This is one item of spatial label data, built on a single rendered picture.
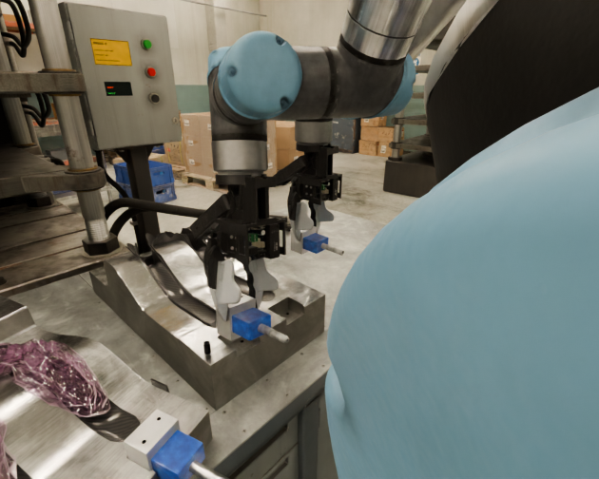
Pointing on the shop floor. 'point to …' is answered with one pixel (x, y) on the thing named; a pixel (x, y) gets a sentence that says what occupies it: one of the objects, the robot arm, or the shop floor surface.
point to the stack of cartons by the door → (376, 137)
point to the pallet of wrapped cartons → (198, 165)
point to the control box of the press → (125, 92)
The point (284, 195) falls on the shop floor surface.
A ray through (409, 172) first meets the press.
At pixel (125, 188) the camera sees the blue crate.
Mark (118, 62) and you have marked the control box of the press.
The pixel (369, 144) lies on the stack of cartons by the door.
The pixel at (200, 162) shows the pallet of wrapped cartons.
